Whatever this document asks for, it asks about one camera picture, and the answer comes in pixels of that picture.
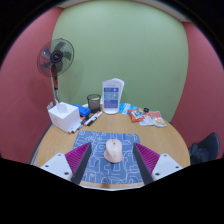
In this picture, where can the light blue snack packet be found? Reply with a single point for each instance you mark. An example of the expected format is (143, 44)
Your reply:
(125, 107)

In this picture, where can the blue whiteboard eraser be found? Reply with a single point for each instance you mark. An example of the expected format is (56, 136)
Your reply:
(82, 110)

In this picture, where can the black mesh pen cup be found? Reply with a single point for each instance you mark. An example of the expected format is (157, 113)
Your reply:
(93, 103)

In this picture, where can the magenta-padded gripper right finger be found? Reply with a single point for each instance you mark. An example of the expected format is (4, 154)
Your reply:
(163, 166)

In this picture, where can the black standing fan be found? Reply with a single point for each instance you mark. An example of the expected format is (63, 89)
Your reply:
(56, 56)

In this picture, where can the cream computer mouse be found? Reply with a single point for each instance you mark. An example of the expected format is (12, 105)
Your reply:
(113, 151)

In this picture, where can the blue patterned mouse pad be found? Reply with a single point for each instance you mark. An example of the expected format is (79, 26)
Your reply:
(100, 168)

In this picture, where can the white marker black cap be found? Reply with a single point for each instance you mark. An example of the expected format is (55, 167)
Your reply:
(80, 124)
(96, 118)

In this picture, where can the black office chair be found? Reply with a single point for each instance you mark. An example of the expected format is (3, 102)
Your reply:
(211, 143)

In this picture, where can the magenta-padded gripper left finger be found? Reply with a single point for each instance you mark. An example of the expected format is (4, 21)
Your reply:
(60, 165)

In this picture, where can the small black round object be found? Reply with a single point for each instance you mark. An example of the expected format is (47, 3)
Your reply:
(146, 109)

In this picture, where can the white and blue sign stand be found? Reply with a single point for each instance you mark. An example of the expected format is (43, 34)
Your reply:
(110, 96)

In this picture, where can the grey mesh chair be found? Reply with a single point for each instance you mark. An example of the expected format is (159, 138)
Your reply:
(34, 156)

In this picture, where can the white and orange packet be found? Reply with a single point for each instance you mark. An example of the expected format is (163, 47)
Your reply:
(158, 119)
(146, 120)

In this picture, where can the white marker red cap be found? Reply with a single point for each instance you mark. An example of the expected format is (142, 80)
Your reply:
(72, 130)
(91, 119)

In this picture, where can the white tissue box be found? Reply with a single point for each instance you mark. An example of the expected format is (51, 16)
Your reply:
(65, 118)

